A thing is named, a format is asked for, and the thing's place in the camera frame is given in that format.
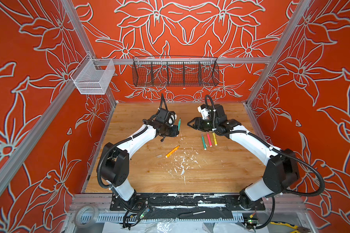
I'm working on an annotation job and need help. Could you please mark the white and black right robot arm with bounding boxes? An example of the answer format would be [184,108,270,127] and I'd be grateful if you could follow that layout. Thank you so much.
[187,104,299,210]

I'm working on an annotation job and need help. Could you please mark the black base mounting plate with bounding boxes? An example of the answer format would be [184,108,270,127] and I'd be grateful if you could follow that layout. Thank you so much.
[110,192,266,220]

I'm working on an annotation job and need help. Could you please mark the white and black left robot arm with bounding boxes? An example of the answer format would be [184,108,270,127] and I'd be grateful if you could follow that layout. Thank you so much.
[96,108,179,203]

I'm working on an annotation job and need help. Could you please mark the black wire basket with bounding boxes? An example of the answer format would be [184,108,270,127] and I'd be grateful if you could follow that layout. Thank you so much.
[132,56,220,87]

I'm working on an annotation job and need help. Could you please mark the black corrugated cable conduit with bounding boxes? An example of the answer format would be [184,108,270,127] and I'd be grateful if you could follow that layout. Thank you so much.
[97,93,168,189]
[204,94,326,197]

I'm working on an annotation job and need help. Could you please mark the yellow highlighter pen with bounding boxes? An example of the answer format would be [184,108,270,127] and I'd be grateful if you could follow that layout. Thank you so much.
[212,132,218,146]

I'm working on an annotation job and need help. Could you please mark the roll of clear tape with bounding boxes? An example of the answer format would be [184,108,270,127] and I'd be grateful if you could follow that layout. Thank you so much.
[73,204,99,228]

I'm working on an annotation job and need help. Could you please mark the pink highlighter pen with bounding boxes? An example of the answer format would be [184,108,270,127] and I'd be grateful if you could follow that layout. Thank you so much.
[207,133,213,147]

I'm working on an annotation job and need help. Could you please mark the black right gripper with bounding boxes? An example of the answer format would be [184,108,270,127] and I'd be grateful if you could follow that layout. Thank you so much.
[186,116,219,132]

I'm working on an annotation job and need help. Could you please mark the orange highlighter pen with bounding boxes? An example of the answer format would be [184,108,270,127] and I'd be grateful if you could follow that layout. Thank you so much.
[165,146,180,158]

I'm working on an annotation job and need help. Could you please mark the yellow handled pliers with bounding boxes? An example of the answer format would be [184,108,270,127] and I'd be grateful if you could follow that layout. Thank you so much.
[269,221,310,233]

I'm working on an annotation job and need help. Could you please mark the clear plastic bin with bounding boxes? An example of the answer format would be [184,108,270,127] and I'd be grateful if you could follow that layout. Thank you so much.
[71,54,116,95]

